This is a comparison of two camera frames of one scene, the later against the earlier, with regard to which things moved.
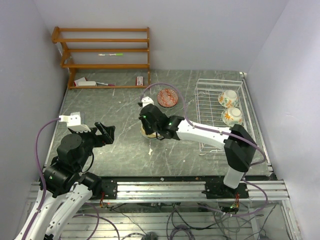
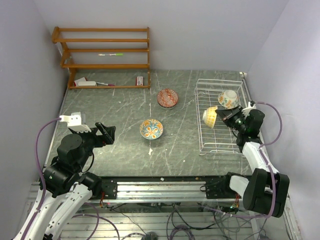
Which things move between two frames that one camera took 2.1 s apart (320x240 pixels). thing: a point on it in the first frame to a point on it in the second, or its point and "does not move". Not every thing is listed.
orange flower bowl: (228, 98) does not move
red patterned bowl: (167, 98) does not move
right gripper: (147, 130) to (227, 115)
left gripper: (99, 138) does not move
